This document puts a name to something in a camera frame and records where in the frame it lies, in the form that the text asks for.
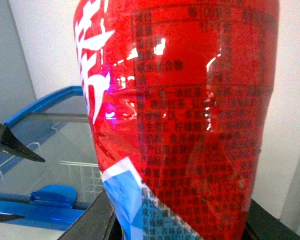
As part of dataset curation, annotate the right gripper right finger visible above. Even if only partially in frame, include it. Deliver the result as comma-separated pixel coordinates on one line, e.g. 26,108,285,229
243,199,300,240

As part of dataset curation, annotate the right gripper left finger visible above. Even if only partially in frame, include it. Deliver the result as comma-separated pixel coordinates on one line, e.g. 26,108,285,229
59,192,118,240

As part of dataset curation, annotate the blue lid handle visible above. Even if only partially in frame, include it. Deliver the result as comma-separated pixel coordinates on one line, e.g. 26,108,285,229
29,184,77,209

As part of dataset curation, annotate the red iced tea bottle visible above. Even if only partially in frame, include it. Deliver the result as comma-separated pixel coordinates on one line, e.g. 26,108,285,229
73,0,280,240

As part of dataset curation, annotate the blue framed glass freezer lid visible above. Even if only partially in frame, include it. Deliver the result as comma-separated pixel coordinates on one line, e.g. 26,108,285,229
0,86,98,231

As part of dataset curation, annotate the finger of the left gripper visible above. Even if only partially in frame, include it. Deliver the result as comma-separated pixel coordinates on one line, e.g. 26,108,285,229
0,214,25,223
0,122,46,163

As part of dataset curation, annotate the white wire freezer basket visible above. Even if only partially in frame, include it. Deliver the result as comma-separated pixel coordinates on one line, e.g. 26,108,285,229
58,160,104,203

